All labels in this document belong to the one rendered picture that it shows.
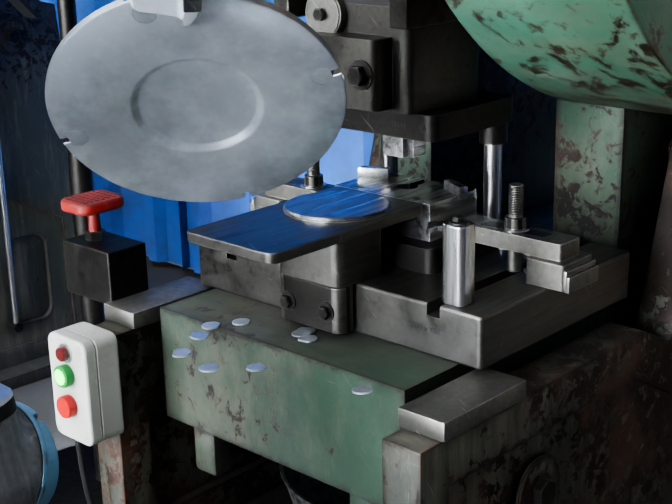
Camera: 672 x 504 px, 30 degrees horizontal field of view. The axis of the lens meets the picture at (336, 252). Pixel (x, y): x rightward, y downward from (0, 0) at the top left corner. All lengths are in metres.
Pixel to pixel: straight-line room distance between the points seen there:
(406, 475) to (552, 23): 0.47
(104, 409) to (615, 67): 0.78
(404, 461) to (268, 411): 0.26
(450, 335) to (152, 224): 2.48
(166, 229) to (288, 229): 2.41
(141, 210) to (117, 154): 2.56
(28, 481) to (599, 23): 0.65
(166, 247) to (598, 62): 2.81
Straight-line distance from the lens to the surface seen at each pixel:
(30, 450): 1.22
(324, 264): 1.40
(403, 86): 1.40
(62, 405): 1.56
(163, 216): 3.75
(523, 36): 1.07
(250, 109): 1.24
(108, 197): 1.61
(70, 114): 1.25
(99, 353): 1.52
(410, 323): 1.38
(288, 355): 1.40
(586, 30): 1.02
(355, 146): 3.09
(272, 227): 1.38
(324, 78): 1.20
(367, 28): 1.43
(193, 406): 1.56
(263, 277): 1.53
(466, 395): 1.29
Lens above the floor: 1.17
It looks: 17 degrees down
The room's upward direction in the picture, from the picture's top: 1 degrees counter-clockwise
